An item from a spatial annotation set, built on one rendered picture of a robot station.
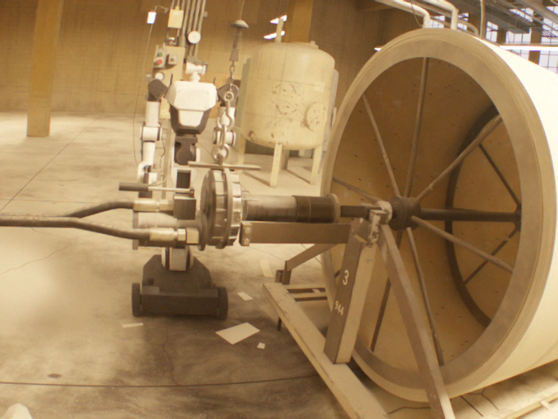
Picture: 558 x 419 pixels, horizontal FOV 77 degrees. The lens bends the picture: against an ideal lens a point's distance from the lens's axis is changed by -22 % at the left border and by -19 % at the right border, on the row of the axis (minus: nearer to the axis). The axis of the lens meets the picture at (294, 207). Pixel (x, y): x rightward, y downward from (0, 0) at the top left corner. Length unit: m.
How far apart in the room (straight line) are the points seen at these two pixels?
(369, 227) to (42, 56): 9.21
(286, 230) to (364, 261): 0.41
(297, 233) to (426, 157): 1.52
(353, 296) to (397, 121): 1.19
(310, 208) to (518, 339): 0.91
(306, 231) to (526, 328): 0.88
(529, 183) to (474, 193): 1.98
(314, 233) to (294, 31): 9.26
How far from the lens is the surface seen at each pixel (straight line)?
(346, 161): 2.60
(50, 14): 10.32
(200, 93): 2.40
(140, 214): 1.52
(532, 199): 1.38
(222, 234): 1.48
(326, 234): 1.64
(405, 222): 1.84
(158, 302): 2.51
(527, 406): 2.18
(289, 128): 6.16
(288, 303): 2.53
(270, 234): 1.56
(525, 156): 1.41
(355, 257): 1.80
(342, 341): 1.98
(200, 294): 2.51
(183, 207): 1.52
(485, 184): 3.41
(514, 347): 1.46
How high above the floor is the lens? 1.34
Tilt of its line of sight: 15 degrees down
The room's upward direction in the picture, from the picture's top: 8 degrees clockwise
